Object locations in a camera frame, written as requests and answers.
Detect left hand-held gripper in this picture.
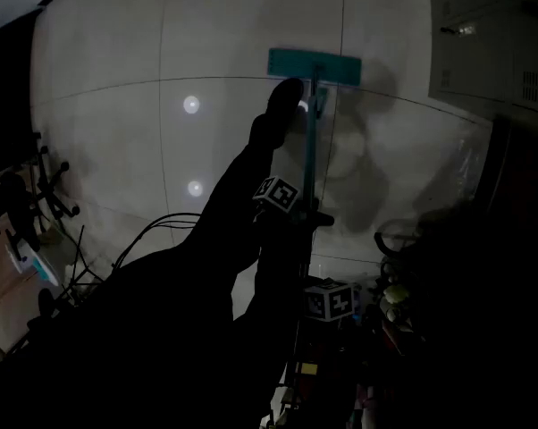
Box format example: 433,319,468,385
252,175,336,231

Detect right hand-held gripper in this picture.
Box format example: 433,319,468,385
303,277,356,323

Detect teal mop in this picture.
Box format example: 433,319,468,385
267,47,363,285

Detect person's left forearm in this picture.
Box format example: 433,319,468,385
214,206,308,312

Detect black curved tube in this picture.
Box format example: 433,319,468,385
374,219,425,258

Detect pale green white toy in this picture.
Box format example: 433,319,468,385
382,283,411,321

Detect clear plastic sheet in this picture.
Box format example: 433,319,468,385
447,131,492,205

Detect grey metal locker cabinet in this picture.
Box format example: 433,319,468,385
428,0,538,118

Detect thin black stand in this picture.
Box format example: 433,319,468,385
54,224,105,307

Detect white and teal container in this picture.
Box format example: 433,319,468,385
4,239,61,286

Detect black office chair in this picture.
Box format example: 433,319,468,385
0,131,80,263

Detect black cable bundle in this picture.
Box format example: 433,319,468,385
112,211,203,268

